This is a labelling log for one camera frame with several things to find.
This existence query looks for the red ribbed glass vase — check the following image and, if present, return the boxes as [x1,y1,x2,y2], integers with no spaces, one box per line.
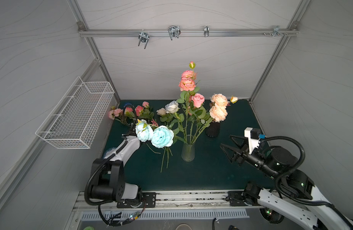
[205,121,221,138]

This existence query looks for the peach multi-bloom rose stem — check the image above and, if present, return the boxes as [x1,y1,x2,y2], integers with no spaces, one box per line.
[198,94,238,137]

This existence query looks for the clear glass vase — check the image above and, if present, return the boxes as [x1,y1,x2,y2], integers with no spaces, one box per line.
[181,143,195,162]

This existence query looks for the white rose stem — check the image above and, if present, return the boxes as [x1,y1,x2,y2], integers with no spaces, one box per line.
[163,99,188,147]

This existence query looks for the pale blue flower stem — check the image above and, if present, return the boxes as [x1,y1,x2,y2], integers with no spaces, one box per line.
[135,119,175,149]

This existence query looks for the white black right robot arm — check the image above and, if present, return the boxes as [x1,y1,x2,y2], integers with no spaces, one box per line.
[220,128,353,230]

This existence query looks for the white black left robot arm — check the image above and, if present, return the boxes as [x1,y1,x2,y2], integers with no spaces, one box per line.
[84,116,142,206]

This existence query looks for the pink rose flower bunch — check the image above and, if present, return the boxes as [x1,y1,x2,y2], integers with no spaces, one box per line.
[108,100,173,173]

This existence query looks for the metal bolt clamp right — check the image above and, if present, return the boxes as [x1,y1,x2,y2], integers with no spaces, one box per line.
[262,26,288,37]

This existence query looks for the blue white ceramic bowl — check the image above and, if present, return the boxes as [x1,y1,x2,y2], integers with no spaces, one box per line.
[102,148,117,159]

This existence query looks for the metal hook clamp middle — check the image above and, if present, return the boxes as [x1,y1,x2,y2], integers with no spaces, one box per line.
[167,25,181,40]

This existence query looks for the metal hook clamp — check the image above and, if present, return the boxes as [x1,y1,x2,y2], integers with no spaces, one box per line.
[167,25,181,40]
[138,30,150,49]

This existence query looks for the metal hook clamp left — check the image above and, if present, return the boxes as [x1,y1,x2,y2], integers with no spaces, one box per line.
[138,30,150,49]

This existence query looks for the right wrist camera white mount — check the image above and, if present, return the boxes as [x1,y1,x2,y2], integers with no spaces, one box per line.
[244,127,266,154]

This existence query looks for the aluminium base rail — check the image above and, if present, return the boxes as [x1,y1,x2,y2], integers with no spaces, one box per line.
[72,189,281,209]

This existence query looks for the metal ring clamp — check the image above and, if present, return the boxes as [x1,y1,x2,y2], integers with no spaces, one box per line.
[204,25,210,37]

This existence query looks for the white slotted cable duct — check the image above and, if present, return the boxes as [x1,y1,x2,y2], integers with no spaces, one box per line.
[81,209,250,221]

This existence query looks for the white wire basket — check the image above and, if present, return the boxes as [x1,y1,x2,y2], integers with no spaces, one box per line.
[35,76,114,149]

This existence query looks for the aluminium crossbar rail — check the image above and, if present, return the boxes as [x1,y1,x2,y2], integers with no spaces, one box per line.
[79,27,300,37]

